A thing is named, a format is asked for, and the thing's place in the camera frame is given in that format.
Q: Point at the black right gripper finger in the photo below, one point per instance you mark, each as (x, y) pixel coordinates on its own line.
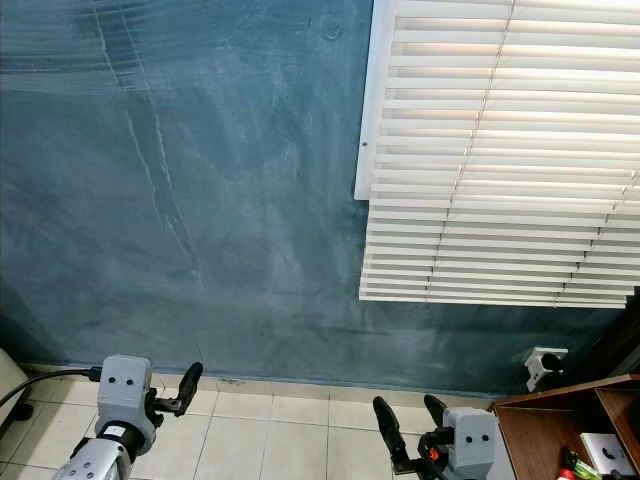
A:
(438, 412)
(390, 425)

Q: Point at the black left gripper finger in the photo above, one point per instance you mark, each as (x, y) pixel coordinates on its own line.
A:
(192, 385)

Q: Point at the brown wooden desk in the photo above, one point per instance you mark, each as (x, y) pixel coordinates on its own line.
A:
(530, 430)

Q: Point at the green and red packet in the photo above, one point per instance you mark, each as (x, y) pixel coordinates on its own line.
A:
(578, 466)

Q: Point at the white slatted window blind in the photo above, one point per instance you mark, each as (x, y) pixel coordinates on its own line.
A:
(500, 180)

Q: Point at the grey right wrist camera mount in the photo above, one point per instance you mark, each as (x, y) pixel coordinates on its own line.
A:
(478, 438)

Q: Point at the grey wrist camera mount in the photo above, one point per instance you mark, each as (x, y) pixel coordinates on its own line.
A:
(478, 438)
(124, 392)

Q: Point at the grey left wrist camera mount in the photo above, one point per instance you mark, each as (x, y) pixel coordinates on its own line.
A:
(124, 392)

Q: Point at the white wall socket with plug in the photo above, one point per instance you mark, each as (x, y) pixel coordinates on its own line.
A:
(545, 364)

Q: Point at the white window frame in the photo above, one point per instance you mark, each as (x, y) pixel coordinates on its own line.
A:
(375, 110)

